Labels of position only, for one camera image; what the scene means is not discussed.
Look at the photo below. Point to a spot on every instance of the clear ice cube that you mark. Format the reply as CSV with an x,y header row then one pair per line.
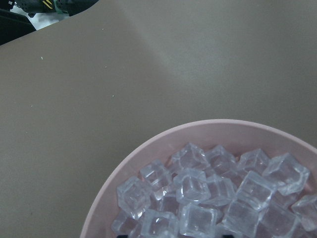
x,y
155,224
196,221
255,191
287,174
190,156
134,197
191,186
156,175

